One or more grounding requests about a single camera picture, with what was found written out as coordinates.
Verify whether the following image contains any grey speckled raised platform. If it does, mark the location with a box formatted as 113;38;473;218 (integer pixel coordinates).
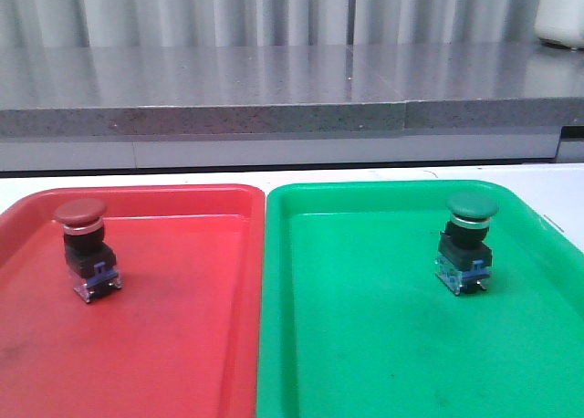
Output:
1;42;583;174

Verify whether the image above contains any green plastic tray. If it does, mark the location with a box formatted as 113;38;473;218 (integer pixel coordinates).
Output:
256;180;583;417

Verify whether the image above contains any green mushroom push button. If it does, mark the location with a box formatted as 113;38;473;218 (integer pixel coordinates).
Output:
436;191;499;296

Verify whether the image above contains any red mushroom push button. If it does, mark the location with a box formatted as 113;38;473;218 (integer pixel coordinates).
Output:
54;198;123;303

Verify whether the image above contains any white object on platform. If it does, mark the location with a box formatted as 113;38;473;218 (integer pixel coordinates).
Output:
534;0;583;49

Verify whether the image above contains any red plastic tray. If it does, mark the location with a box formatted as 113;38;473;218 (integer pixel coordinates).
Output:
1;184;265;417

